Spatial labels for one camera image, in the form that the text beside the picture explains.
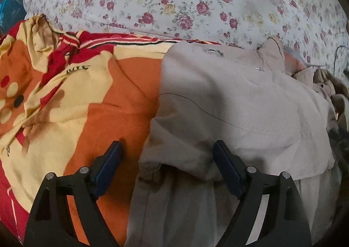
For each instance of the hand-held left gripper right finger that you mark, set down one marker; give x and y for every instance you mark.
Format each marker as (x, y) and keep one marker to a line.
(227, 170)

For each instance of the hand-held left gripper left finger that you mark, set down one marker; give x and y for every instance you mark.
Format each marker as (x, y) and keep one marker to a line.
(107, 170)

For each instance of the beige jacket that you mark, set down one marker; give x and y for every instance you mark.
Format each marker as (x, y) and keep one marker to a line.
(218, 99)

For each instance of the orange red yellow blanket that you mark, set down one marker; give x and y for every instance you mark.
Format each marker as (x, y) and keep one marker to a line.
(109, 86)

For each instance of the tan crumpled cloth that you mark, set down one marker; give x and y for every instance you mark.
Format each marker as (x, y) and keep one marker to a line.
(324, 86)

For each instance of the orange plaid cloth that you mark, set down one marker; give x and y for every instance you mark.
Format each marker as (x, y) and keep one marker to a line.
(295, 61)

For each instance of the blue plastic bag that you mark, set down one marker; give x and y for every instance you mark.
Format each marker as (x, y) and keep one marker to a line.
(11, 4)

